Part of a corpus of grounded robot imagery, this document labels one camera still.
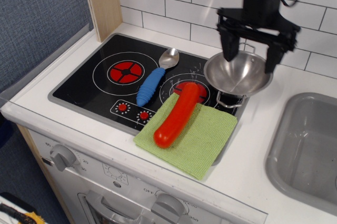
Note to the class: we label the blue handled metal spoon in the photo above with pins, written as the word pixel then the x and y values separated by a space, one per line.
pixel 168 59

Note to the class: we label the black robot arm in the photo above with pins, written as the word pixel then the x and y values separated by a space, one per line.
pixel 259 21

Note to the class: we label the grey oven knob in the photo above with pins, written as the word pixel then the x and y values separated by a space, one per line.
pixel 168 208

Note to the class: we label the grey timer knob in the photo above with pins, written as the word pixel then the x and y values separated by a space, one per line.
pixel 62 157

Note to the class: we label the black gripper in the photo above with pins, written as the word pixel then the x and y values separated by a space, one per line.
pixel 261 21

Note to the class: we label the yellow black object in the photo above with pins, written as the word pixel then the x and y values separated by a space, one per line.
pixel 25 218

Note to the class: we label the stainless steel pot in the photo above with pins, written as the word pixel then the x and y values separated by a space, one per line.
pixel 241 77

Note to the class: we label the wooden side post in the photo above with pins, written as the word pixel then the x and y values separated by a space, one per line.
pixel 106 17

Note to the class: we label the red toy sausage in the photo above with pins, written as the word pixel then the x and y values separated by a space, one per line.
pixel 179 116

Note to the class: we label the black toy stovetop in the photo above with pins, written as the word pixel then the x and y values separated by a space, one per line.
pixel 104 87

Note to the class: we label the green cloth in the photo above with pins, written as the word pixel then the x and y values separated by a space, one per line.
pixel 199 144

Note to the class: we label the grey oven door handle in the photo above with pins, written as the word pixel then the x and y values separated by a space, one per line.
pixel 114 209

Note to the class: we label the grey sink basin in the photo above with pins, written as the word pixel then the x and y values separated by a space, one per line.
pixel 301 163

